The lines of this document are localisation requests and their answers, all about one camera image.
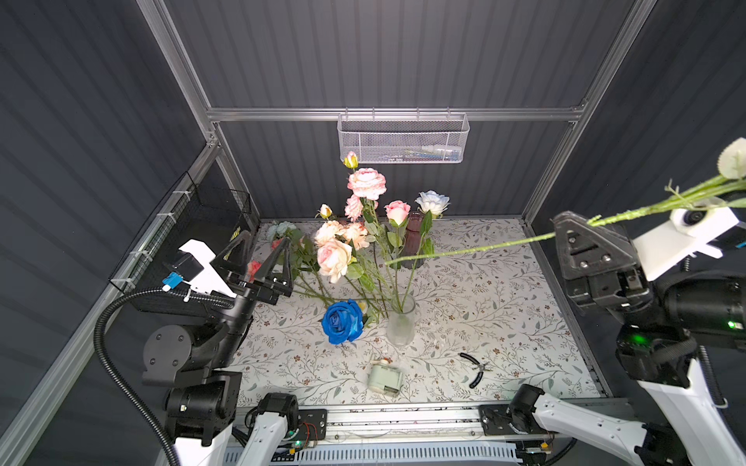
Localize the pink peony flower spray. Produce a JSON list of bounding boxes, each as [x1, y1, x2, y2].
[[343, 155, 397, 312]]

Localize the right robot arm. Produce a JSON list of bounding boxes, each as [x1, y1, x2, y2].
[[506, 206, 745, 465]]

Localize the black wire wall basket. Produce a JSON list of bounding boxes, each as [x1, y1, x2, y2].
[[109, 169, 256, 292]]

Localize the dark red glass vase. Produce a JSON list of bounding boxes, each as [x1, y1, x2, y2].
[[402, 213, 427, 256]]

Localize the aluminium front rail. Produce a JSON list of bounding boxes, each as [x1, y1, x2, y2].
[[168, 398, 636, 450]]

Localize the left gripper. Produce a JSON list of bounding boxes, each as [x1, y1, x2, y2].
[[203, 232, 291, 374]]

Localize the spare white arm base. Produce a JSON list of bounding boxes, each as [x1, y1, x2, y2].
[[236, 392, 300, 466]]

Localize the white wire wall basket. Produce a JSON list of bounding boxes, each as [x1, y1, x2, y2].
[[336, 112, 470, 165]]

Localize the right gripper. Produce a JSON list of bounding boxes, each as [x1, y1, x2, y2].
[[550, 214, 650, 330]]

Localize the cream white flower spray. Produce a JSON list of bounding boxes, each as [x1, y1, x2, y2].
[[313, 204, 390, 310]]

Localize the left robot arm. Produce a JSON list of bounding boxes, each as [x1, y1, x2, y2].
[[142, 232, 293, 465]]

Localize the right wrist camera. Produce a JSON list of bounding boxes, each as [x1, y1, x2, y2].
[[633, 198, 745, 282]]

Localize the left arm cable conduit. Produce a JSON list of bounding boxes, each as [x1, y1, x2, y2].
[[92, 287, 234, 466]]

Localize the white blue rose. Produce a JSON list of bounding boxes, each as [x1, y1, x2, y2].
[[401, 190, 451, 307]]

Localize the clear frosted glass vase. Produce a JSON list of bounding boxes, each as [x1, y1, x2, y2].
[[387, 294, 417, 348]]

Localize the pink rose stem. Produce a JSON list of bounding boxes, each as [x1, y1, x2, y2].
[[385, 200, 411, 313]]

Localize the tubes in white basket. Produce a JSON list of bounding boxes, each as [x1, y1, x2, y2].
[[378, 145, 462, 162]]

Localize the orange pink peony spray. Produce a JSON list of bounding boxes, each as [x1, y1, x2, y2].
[[385, 137, 746, 266]]

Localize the flower bunch on table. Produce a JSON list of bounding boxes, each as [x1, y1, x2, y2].
[[265, 221, 337, 307]]

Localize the cream rose stem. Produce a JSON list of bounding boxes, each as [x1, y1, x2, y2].
[[317, 238, 390, 320]]

